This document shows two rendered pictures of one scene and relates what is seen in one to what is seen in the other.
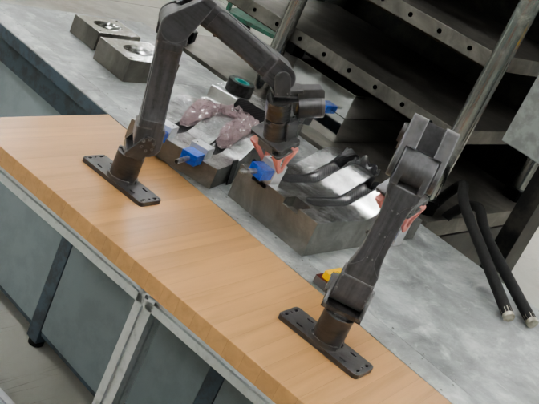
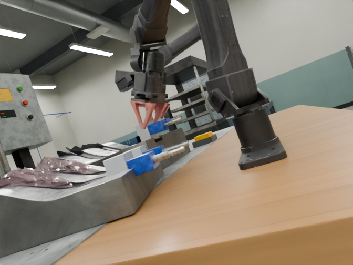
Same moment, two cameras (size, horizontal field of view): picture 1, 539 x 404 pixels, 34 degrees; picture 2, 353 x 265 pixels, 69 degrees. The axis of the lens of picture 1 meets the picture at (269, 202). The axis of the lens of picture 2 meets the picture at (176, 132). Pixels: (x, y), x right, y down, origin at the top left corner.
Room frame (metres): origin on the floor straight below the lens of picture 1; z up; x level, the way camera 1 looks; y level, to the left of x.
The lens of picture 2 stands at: (1.99, 0.76, 0.89)
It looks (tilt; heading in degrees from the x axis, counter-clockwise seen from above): 1 degrees down; 261
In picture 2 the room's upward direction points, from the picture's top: 20 degrees counter-clockwise
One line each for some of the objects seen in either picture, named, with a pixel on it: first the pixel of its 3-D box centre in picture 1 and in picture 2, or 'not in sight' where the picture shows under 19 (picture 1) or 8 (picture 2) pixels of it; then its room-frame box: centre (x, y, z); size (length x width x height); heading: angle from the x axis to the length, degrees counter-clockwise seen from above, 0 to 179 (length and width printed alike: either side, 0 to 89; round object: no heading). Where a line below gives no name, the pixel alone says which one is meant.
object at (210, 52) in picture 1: (345, 124); not in sight; (3.17, -0.13, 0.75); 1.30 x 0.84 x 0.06; 57
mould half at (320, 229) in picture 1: (336, 195); (106, 161); (2.11, -0.15, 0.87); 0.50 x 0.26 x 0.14; 147
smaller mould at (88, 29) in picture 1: (105, 34); not in sight; (2.67, 0.69, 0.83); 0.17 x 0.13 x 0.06; 147
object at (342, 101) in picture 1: (356, 102); not in sight; (3.07, -0.13, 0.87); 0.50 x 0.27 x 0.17; 147
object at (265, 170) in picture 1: (258, 171); (161, 126); (1.91, 0.05, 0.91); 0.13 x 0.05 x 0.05; 147
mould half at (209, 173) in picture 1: (220, 129); (28, 201); (2.23, 0.20, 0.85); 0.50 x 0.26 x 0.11; 164
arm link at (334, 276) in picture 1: (346, 297); not in sight; (1.51, -0.21, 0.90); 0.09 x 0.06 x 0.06; 86
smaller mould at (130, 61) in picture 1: (136, 61); not in sight; (2.53, 0.54, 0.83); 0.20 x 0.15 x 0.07; 147
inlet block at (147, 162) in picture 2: (153, 135); (148, 161); (1.98, 0.32, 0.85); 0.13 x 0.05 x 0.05; 164
